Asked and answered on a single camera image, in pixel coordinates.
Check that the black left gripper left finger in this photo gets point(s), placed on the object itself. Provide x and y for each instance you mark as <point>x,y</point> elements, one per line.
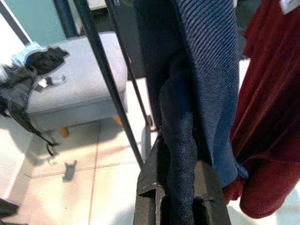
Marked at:
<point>150,178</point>

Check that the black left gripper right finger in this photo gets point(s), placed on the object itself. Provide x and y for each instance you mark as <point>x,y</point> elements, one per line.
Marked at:
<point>208,182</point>

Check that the navy blue shirt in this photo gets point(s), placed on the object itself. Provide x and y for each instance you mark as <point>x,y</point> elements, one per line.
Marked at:
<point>211,93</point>

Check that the red hanging garment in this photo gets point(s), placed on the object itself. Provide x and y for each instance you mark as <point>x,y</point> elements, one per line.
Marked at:
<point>269,117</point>

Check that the black metal clothes rack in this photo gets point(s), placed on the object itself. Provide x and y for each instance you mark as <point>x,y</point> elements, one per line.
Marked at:
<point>110,82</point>

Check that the grey padded ottoman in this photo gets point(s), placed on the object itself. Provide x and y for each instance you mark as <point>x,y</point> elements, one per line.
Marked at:
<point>82,93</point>

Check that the crumpled black clothing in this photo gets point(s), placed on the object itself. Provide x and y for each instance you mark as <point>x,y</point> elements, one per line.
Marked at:
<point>44,59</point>

